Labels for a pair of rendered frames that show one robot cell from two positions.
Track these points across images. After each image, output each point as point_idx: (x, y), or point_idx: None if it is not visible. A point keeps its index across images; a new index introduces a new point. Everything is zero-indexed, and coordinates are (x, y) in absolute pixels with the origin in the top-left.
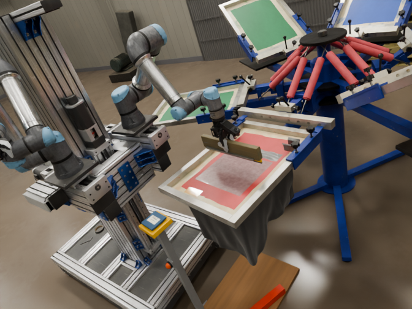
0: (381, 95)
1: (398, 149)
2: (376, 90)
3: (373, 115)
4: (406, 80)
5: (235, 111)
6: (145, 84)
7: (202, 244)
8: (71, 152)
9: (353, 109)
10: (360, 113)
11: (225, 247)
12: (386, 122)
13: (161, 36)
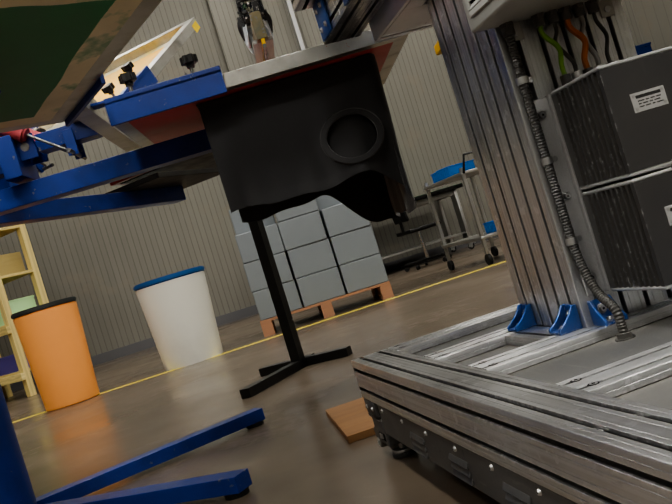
0: (155, 79)
1: (162, 174)
2: (149, 73)
3: (53, 205)
4: (165, 55)
5: None
6: None
7: (433, 332)
8: None
9: (13, 218)
10: (29, 217)
11: (404, 208)
12: (77, 204)
13: None
